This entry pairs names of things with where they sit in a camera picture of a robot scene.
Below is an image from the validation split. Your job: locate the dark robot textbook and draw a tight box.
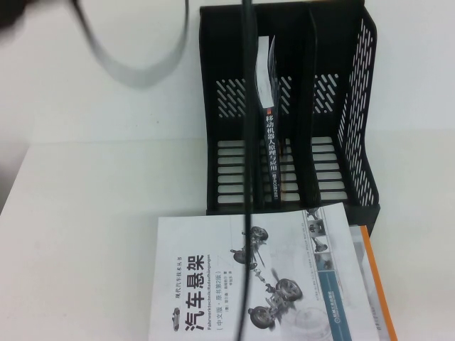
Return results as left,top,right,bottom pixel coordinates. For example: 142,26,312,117
253,35,286,210

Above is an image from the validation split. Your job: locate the white car suspension book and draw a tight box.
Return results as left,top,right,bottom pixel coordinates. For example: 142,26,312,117
149,202,360,341

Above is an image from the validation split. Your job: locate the black plastic book stand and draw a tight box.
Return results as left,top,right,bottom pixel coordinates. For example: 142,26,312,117
198,0,382,229

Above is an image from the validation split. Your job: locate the orange edged book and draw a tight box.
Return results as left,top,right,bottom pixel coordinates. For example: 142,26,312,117
348,224,400,341

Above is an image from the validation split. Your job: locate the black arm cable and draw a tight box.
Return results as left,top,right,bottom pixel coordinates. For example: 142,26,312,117
232,0,257,341

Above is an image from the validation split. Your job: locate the black camera cable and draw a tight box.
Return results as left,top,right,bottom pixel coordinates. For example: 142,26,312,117
69,0,190,89

